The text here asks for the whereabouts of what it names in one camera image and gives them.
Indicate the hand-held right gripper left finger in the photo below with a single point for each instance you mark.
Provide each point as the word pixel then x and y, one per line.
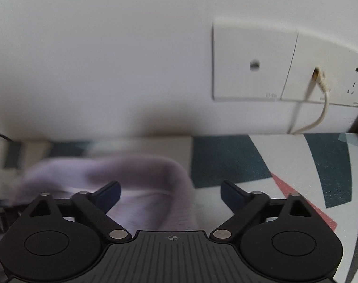
pixel 108 196

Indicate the geometric patterned table mat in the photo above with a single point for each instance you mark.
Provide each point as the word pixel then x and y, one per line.
pixel 300 165

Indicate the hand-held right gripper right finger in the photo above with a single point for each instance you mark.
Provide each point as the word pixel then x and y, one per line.
pixel 235 196

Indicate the white wall plate with hole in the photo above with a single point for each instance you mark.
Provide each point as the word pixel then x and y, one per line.
pixel 241 79

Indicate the lavender pajama top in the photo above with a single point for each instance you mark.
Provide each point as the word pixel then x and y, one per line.
pixel 143 177

